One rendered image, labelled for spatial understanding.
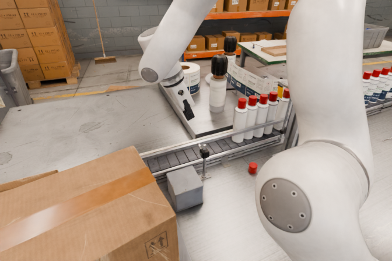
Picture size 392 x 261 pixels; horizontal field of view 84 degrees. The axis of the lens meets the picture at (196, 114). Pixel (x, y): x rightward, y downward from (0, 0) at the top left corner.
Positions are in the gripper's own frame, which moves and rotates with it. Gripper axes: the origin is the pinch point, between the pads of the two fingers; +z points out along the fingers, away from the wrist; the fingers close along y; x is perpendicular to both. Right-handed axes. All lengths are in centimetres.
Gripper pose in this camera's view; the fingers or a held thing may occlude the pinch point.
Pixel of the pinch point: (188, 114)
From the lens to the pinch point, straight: 79.8
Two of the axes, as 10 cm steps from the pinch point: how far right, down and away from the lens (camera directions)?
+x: -8.6, 4.9, -1.3
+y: -3.9, -4.9, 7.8
